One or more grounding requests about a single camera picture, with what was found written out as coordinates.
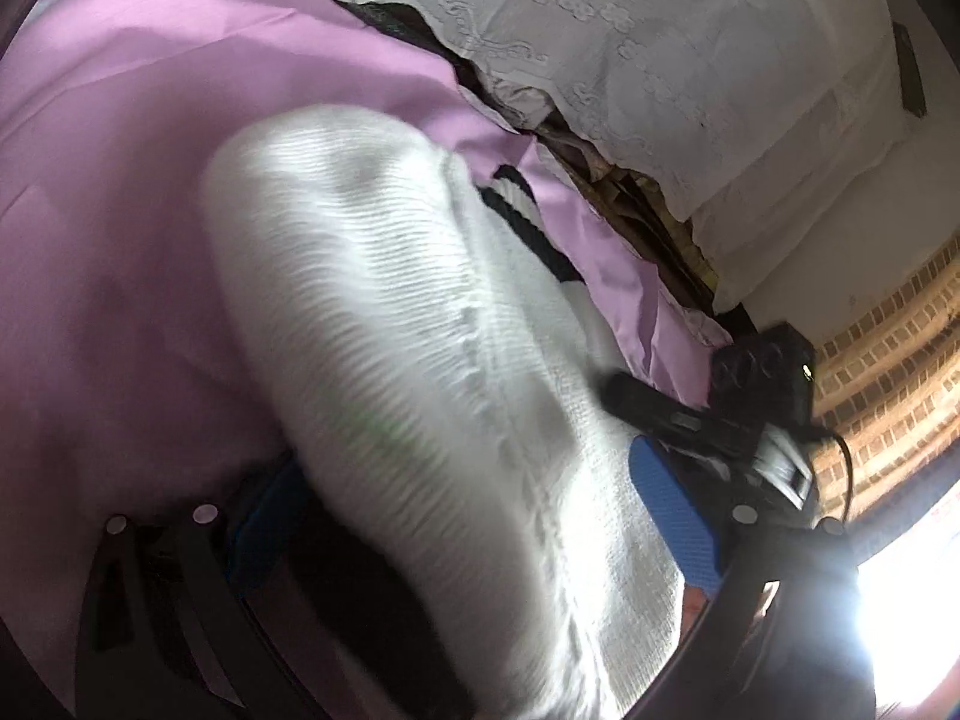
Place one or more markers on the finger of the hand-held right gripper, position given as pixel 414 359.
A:
pixel 660 412

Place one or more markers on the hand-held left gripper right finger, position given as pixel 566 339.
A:
pixel 675 517

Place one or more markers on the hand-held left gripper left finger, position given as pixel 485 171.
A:
pixel 262 532

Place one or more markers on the white sock with black stripes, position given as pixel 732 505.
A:
pixel 536 221
pixel 390 330

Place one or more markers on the dark patterned cloth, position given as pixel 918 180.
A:
pixel 637 225

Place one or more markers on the white lace cloth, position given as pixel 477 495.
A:
pixel 712 90

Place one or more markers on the dark rectangular object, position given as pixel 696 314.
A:
pixel 910 67

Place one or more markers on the pink bed sheet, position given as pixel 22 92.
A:
pixel 150 165

